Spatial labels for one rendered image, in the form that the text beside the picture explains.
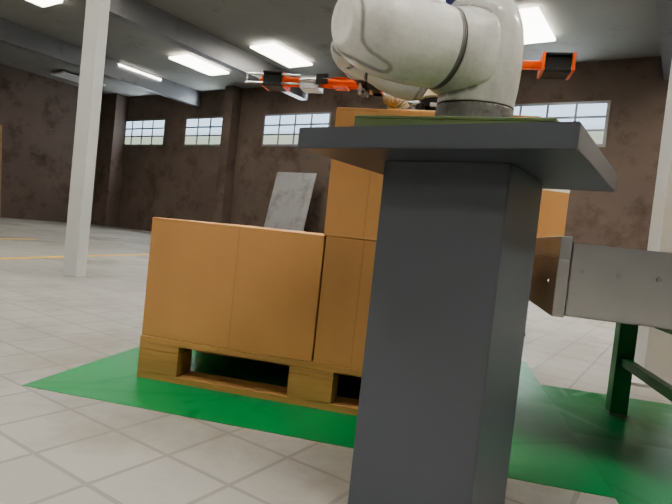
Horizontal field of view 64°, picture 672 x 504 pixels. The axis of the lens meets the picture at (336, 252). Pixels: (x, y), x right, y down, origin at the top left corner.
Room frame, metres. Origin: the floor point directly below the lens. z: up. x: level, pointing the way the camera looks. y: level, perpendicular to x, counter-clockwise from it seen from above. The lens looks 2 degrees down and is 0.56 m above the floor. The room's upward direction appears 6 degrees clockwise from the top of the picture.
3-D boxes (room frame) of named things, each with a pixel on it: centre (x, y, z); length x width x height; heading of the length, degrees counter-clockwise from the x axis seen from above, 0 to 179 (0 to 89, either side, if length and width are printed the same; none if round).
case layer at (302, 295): (2.15, -0.07, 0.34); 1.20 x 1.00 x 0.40; 78
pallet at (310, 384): (2.15, -0.07, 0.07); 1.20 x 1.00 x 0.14; 78
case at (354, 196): (1.79, -0.29, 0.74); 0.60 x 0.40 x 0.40; 76
